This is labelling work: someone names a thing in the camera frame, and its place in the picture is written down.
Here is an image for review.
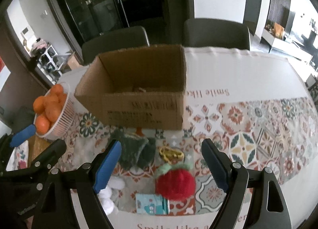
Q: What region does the yellow hair tie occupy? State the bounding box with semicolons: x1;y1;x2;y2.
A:
158;146;186;164

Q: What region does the woven straw box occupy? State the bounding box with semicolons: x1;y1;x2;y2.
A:
28;135;50;167

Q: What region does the floral cushion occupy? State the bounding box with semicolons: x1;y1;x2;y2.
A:
6;140;29;171

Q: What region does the orange fruit front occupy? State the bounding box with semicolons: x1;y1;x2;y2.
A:
35;114;51;135

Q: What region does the orange fruit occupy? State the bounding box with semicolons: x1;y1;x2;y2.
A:
45;102;63;123
35;114;51;135

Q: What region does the white plastic fruit basket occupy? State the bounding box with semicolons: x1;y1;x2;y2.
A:
33;82;76;141

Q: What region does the orange fruit back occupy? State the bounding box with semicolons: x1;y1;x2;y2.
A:
45;102;63;123

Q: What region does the white plush toy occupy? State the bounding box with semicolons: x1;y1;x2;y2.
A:
98;176;125;215

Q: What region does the red and white door poster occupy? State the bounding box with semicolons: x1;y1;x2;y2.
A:
0;58;11;91

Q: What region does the white shoe rack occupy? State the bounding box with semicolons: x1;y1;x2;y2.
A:
38;45;72;84

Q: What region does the patterned table runner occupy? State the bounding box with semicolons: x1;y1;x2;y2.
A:
57;97;317;216

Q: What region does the dark green fuzzy cloth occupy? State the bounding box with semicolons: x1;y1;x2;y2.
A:
108;129;156;170

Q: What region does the blue tissue pack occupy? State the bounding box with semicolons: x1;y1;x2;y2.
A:
135;193;170;216

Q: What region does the red plush strawberry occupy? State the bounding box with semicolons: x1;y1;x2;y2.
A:
154;163;196;201

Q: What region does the brown cardboard box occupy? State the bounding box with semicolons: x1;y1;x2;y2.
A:
74;45;186;130

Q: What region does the dark glass cabinet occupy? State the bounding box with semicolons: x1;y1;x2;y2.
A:
47;0;130;44

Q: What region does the dark chair left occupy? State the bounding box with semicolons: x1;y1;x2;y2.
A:
82;26;150;66

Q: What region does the dark chair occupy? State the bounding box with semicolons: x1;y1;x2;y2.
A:
82;26;150;66
182;18;251;50

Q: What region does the white tv console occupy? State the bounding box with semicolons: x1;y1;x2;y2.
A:
261;29;312;63

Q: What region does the dark chair right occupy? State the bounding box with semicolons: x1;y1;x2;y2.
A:
182;18;251;50

